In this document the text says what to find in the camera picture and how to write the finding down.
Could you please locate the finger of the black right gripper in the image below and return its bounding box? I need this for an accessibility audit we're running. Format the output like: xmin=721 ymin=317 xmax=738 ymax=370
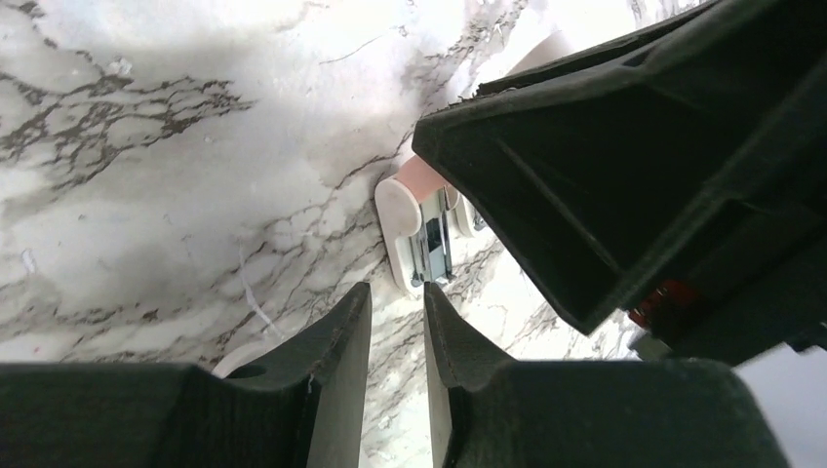
xmin=412 ymin=38 xmax=827 ymax=337
xmin=478 ymin=1 xmax=724 ymax=98

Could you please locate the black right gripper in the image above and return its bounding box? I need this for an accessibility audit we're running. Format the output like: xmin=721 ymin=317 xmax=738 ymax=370
xmin=619 ymin=1 xmax=826 ymax=364

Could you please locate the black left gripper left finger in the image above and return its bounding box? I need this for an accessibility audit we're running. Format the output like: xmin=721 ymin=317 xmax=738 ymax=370
xmin=1 ymin=282 xmax=372 ymax=467

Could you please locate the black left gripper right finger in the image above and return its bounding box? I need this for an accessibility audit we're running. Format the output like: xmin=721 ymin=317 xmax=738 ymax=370
xmin=423 ymin=283 xmax=788 ymax=467

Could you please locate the long white stapler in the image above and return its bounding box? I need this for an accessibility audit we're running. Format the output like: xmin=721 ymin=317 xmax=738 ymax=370
xmin=211 ymin=338 xmax=282 ymax=378

